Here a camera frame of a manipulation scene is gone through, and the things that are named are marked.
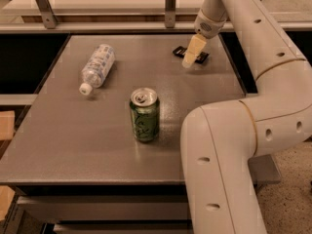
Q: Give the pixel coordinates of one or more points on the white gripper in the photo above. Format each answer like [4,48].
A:
[208,25]

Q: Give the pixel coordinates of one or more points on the green soda can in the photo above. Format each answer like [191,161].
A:
[145,114]

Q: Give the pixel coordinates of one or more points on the left metal rail bracket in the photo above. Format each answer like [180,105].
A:
[47,15]

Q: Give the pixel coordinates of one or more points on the grey drawer cabinet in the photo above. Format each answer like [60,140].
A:
[161,206]

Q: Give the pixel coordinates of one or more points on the metal rail bracket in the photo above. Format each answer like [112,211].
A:
[47,15]
[170,13]

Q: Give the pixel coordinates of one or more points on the clear plastic water bottle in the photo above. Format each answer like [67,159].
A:
[97,68]

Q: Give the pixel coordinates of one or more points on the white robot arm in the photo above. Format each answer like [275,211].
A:
[218,139]

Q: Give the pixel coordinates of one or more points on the black rxbar chocolate wrapper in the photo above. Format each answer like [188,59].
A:
[180,52]

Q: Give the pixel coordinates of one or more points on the middle metal rail bracket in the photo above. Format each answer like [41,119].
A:
[170,13]

